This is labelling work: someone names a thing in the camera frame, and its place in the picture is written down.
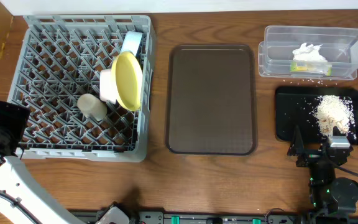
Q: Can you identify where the white napkin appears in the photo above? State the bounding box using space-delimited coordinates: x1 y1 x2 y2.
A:
292 42 327 62

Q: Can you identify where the yellow plate with crumbs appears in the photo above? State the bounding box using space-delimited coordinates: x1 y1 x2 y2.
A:
111 52 142 111

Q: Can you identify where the light blue bowl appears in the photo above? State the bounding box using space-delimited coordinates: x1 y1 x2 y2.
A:
120 31 143 56

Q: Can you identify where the cream white cup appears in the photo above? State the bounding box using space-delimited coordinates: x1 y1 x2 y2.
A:
77 93 107 121

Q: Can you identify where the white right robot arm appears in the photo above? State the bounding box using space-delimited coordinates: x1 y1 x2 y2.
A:
287 126 358 216

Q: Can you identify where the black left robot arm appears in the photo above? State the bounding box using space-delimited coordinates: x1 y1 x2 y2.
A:
0 101 88 223

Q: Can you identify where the grey dishwasher rack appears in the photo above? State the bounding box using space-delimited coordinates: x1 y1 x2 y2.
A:
7 15 157 162

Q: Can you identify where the pile of rice scraps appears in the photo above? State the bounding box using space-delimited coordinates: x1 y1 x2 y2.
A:
312 95 355 137

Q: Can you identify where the black tray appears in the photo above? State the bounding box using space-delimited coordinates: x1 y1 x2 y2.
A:
275 86 358 145

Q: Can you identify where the dark brown serving tray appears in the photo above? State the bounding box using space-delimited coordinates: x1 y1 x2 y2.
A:
165 44 258 156

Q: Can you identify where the clear plastic bin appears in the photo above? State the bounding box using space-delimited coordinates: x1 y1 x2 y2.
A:
258 26 358 80

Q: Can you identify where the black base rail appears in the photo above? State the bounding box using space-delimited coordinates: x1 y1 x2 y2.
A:
70 210 358 224

